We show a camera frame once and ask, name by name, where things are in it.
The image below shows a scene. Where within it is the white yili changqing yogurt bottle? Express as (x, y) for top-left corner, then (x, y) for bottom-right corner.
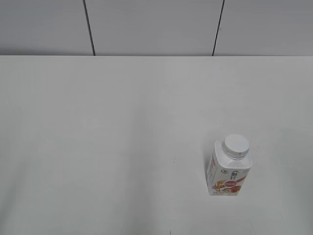
(206, 141), (252, 196)

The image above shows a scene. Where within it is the white plastic screw cap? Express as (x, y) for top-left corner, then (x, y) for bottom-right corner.
(223, 134), (250, 159)

